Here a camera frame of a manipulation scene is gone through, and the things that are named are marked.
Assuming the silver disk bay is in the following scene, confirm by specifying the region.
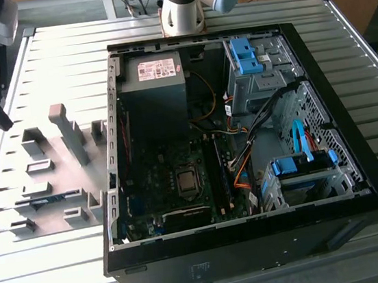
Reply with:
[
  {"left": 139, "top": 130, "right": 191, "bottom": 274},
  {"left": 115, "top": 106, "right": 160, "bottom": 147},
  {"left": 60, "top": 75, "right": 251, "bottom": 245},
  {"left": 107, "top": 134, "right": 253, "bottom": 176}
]
[{"left": 255, "top": 158, "right": 361, "bottom": 215}]

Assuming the blue plastic drive latch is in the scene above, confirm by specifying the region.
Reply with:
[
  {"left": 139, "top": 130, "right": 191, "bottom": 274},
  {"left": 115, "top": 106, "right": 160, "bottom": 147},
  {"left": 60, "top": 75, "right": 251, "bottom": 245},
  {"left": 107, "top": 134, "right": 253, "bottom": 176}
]
[
  {"left": 238, "top": 56, "right": 267, "bottom": 76},
  {"left": 229, "top": 36, "right": 256, "bottom": 64}
]

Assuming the red twisted fan wire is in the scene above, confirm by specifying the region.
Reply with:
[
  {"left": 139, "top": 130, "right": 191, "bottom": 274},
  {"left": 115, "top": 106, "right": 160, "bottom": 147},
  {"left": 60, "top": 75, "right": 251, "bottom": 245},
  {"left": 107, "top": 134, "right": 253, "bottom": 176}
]
[{"left": 118, "top": 116, "right": 134, "bottom": 164}]

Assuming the blue data wire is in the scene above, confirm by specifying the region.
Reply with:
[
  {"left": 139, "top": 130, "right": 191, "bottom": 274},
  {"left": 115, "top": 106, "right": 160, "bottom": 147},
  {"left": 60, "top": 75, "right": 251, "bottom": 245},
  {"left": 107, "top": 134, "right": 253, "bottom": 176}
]
[{"left": 290, "top": 118, "right": 316, "bottom": 164}]

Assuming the black RAM slot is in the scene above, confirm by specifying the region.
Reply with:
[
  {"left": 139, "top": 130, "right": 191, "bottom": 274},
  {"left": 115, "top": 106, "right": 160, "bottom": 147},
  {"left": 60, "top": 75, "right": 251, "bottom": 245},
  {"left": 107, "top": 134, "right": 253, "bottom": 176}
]
[{"left": 201, "top": 134, "right": 227, "bottom": 216}]

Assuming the orange wire bundle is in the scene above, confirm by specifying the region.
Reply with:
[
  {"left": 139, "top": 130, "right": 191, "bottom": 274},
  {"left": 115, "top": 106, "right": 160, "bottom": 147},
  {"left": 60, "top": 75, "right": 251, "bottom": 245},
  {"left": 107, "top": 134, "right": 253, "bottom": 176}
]
[{"left": 229, "top": 156, "right": 257, "bottom": 192}]

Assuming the hard disk in blue carrier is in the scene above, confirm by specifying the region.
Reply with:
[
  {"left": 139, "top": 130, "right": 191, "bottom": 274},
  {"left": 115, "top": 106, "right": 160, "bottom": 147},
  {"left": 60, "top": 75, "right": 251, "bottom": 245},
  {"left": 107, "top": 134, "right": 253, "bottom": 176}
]
[{"left": 269, "top": 149, "right": 339, "bottom": 177}]

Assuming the blue RAM stick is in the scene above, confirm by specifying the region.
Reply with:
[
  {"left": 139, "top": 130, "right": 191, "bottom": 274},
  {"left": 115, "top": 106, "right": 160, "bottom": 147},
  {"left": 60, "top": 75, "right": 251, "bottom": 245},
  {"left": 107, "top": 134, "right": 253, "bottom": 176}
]
[{"left": 14, "top": 190, "right": 81, "bottom": 208}]

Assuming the red data wire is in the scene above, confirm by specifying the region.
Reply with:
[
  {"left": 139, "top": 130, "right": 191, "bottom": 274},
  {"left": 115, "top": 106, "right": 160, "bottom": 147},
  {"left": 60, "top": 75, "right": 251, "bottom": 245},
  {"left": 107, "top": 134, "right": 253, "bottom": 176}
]
[{"left": 303, "top": 127, "right": 322, "bottom": 154}]

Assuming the grey power supply unit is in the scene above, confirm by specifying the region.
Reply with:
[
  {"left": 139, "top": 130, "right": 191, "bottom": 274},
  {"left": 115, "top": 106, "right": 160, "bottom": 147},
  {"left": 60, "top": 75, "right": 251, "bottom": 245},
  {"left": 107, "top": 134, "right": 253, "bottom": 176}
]
[{"left": 114, "top": 49, "right": 194, "bottom": 147}]

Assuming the green motherboard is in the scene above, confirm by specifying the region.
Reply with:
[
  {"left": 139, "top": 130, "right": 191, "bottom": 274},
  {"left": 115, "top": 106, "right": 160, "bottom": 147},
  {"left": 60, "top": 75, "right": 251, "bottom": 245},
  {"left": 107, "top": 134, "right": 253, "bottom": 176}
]
[{"left": 116, "top": 130, "right": 252, "bottom": 241}]

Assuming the silver CPU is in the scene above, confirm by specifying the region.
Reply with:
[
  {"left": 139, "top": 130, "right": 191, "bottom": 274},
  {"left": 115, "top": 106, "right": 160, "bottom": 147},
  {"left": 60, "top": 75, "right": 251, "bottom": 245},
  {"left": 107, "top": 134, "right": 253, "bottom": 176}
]
[{"left": 177, "top": 171, "right": 198, "bottom": 191}]

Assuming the black CPU socket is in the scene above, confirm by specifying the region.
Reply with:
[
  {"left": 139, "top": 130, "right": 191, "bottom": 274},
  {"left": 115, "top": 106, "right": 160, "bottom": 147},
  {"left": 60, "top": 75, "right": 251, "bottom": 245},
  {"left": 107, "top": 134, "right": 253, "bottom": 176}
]
[{"left": 172, "top": 162, "right": 204, "bottom": 201}]

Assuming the black graphics card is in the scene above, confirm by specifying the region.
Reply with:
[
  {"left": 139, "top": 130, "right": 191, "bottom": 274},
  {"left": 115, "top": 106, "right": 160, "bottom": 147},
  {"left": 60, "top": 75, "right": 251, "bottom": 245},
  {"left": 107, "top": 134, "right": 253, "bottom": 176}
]
[{"left": 159, "top": 204, "right": 215, "bottom": 234}]

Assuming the black PC case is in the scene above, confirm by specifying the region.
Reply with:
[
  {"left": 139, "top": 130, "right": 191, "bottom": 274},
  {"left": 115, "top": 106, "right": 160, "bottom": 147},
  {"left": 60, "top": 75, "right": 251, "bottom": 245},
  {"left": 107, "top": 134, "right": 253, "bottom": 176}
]
[{"left": 75, "top": 10, "right": 378, "bottom": 283}]

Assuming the grey parts rack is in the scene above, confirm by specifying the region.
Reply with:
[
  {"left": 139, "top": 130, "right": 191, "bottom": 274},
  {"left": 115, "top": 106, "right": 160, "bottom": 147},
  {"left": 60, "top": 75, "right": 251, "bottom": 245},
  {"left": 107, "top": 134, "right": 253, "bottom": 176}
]
[{"left": 0, "top": 98, "right": 121, "bottom": 243}]

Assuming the silver optical drive cage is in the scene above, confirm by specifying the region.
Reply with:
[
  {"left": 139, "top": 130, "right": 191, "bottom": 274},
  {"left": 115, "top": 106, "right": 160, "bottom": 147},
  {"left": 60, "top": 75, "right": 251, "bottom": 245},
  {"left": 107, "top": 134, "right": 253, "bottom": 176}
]
[{"left": 220, "top": 30, "right": 310, "bottom": 119}]

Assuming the black cable bundle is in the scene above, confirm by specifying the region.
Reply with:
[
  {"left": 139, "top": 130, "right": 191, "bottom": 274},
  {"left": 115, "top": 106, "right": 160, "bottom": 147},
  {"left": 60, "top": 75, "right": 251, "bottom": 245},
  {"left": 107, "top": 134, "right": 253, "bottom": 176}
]
[{"left": 227, "top": 80, "right": 310, "bottom": 171}]

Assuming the yellow wire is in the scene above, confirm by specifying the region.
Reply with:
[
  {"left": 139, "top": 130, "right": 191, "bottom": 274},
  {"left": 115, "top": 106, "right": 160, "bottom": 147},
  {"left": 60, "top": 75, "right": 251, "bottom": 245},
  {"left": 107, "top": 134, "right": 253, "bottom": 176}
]
[{"left": 182, "top": 68, "right": 222, "bottom": 130}]

